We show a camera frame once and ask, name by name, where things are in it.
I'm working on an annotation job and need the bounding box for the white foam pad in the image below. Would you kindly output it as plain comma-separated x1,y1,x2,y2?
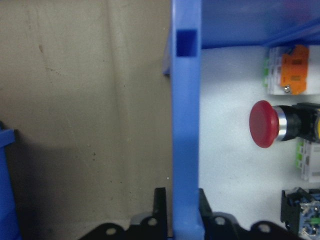
198,44,320,240

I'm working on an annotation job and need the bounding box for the red mushroom button switch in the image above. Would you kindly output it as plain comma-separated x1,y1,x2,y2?
249,99,320,149

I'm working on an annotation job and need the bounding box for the green button white switch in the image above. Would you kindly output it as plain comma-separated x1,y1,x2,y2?
295,139,320,183

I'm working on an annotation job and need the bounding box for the blue plastic storage bin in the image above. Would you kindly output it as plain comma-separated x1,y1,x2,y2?
0,121,20,240
162,0,320,240

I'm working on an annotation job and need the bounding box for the orange white terminal block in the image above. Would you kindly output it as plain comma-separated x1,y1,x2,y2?
262,44,320,96

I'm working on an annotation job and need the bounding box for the red push button switch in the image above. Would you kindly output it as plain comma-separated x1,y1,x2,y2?
280,187,320,237

